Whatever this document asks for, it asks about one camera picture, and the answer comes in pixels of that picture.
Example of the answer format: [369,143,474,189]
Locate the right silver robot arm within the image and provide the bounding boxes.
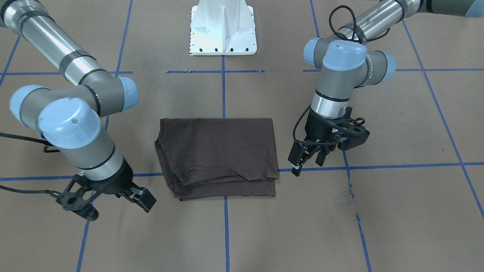
[1,0,156,221]

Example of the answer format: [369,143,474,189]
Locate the dark brown t-shirt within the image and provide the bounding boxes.
[154,118,279,201]

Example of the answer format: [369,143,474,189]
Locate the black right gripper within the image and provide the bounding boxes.
[56,161,156,221]

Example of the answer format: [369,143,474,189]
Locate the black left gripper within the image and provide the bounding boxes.
[288,107,370,177]

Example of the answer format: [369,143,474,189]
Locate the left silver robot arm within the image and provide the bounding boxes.
[288,0,483,176]

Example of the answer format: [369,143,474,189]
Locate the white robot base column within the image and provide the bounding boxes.
[189,0,258,56]

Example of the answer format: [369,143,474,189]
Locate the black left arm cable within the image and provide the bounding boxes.
[329,5,394,42]

